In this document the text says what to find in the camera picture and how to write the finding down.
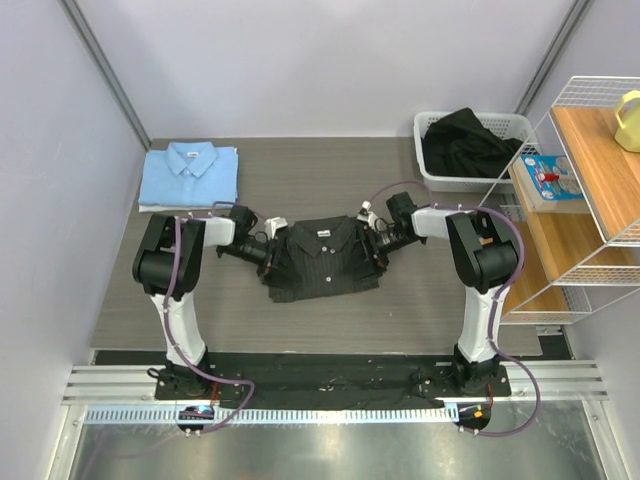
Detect blue product box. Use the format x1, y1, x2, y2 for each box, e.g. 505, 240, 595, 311
510, 155, 589, 214

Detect white plastic laundry basket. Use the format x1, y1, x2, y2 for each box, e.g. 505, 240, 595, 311
414, 107, 541, 194

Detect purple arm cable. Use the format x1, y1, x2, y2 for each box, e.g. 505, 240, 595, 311
364, 180, 541, 439
162, 199, 274, 434

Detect black clothes in basket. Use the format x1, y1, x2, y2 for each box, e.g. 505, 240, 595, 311
421, 108, 523, 179

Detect folded light blue shirt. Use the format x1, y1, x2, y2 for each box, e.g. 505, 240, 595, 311
138, 141, 239, 211

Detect yellow watering can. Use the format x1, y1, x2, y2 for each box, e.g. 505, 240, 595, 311
614, 90, 640, 153

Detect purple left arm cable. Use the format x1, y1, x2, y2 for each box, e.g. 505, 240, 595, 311
162, 199, 274, 434

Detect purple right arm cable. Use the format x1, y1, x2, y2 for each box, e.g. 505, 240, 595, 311
364, 180, 541, 439

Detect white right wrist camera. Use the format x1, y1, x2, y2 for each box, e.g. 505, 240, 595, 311
356, 201, 378, 230

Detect aluminium rail frame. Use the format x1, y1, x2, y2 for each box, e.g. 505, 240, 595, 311
49, 354, 630, 479

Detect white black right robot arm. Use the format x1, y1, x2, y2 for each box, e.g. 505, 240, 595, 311
355, 192, 524, 398

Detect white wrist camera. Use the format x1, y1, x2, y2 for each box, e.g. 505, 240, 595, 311
264, 217, 288, 240
356, 201, 378, 230

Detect white wire shelf rack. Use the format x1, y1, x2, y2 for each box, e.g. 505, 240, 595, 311
502, 76, 639, 325

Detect dark pinstriped long sleeve shirt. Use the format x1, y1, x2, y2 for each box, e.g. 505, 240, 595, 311
267, 216, 379, 303

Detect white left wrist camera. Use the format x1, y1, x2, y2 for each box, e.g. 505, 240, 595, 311
264, 217, 288, 240

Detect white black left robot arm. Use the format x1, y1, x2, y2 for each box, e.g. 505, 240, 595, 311
132, 205, 293, 399

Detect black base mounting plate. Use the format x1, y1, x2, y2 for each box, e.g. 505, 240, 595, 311
92, 349, 514, 412

